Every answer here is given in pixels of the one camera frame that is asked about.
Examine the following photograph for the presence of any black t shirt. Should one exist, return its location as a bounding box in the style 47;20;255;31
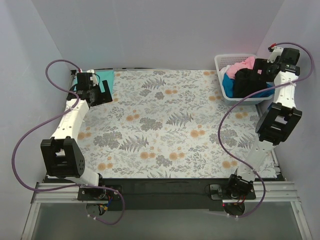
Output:
233;68;267;98

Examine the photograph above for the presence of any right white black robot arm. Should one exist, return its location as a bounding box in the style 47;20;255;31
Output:
221;46;302;201

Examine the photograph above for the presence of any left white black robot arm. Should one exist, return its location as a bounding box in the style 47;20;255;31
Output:
40;69;115;200

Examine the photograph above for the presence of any pink t shirt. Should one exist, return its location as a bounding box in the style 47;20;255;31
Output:
226;56;256;80

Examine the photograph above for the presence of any folded teal t shirt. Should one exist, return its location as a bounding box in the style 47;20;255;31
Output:
70;70;115;99

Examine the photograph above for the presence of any blue t shirt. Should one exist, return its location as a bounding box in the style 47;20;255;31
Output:
222;73;275;98

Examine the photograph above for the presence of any white garment in basket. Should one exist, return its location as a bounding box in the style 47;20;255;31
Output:
219;65;231;79

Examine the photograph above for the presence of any white plastic basket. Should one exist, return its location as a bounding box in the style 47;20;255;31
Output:
214;53;275;106

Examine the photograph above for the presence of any floral table cloth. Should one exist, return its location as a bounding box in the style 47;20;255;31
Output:
77;69;260;178

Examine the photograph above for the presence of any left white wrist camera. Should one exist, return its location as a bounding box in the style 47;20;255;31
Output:
86;69;99;86

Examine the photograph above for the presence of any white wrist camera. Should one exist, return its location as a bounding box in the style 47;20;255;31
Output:
86;69;99;86
267;43;283;64

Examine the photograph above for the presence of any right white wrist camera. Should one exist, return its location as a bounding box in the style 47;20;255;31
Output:
267;43;283;64

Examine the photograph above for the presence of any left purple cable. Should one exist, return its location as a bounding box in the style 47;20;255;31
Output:
11;59;126;225

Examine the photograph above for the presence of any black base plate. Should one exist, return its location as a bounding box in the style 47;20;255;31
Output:
77;177;257;212

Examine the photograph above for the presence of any aluminium frame rail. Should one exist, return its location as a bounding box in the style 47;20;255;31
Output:
22;178;312;240

